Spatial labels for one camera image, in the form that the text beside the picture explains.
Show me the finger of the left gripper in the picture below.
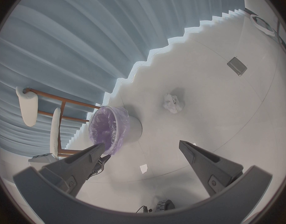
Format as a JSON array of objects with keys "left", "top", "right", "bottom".
[{"left": 99, "top": 154, "right": 112, "bottom": 167}]

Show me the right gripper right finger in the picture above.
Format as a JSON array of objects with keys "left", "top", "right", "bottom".
[{"left": 179, "top": 140, "right": 244, "bottom": 198}]

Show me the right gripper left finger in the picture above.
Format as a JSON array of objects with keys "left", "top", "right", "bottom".
[{"left": 38, "top": 142, "right": 106, "bottom": 198}]

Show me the purple plastic bag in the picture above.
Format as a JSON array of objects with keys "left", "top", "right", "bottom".
[{"left": 88, "top": 105, "right": 131, "bottom": 155}]

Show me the pale grey trash bin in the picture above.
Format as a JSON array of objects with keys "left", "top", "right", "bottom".
[{"left": 90, "top": 106, "right": 143, "bottom": 155}]

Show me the white cushioned wooden chair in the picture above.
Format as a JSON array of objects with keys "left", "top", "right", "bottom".
[{"left": 16, "top": 86, "right": 102, "bottom": 159}]

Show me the crumpled white paper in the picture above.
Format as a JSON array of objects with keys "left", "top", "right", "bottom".
[{"left": 163, "top": 93, "right": 186, "bottom": 114}]

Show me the blue-grey curtain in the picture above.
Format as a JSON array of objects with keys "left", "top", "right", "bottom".
[{"left": 0, "top": 0, "right": 248, "bottom": 152}]

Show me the white oval tray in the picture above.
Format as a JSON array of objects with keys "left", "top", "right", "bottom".
[{"left": 250, "top": 14, "right": 278, "bottom": 37}]

